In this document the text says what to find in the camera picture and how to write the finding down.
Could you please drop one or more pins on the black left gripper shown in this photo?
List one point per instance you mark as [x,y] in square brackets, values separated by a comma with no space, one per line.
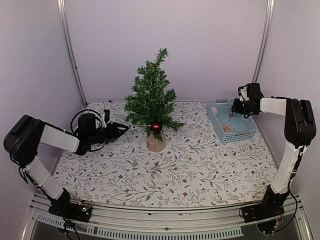
[114,129]

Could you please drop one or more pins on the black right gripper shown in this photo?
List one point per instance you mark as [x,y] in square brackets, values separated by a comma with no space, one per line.
[235,108]

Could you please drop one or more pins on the pink pompom ornament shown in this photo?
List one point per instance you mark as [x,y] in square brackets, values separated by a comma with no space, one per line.
[214,110]

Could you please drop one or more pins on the wooden tree stump base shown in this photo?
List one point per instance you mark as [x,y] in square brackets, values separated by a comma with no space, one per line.
[156,145]

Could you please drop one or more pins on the dark red bauble ornament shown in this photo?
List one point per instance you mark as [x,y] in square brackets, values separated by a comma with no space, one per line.
[156,127]

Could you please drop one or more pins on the small green christmas tree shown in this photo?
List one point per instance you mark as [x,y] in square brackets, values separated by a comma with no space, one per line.
[151,99]

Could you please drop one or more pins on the small red berry sprig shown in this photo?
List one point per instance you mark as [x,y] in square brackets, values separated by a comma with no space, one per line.
[230,116]

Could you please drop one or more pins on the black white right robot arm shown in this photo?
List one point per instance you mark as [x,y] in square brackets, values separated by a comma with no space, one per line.
[299,131]

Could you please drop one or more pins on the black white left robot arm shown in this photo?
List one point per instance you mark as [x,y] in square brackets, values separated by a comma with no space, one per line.
[30,137]

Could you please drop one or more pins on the light blue plastic basket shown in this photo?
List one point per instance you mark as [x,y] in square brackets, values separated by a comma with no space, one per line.
[243,129]

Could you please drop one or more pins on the beige wooden ornament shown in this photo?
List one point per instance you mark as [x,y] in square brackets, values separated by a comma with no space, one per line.
[227,129]

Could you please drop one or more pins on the floral patterned table mat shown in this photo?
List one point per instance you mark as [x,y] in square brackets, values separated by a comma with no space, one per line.
[194,170]

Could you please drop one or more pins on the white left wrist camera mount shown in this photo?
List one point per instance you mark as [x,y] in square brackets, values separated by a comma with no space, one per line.
[105,117]

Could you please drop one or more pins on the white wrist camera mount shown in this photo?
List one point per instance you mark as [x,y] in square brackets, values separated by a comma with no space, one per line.
[242,92]
[105,117]

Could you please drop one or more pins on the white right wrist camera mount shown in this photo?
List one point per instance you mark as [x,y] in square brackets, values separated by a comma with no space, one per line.
[242,92]

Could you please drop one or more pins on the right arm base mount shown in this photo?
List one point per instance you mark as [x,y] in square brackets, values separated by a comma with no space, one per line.
[265,212]

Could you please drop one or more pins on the right aluminium corner post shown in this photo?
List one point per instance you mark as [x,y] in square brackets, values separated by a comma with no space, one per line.
[264,39]

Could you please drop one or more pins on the aluminium corner post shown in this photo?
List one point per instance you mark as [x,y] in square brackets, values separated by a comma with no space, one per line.
[264,39]
[62,12]

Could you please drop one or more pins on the front aluminium rail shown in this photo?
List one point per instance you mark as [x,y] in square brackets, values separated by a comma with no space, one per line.
[115,222]

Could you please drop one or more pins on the left aluminium corner post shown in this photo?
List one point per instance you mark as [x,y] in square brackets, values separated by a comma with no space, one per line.
[62,12]

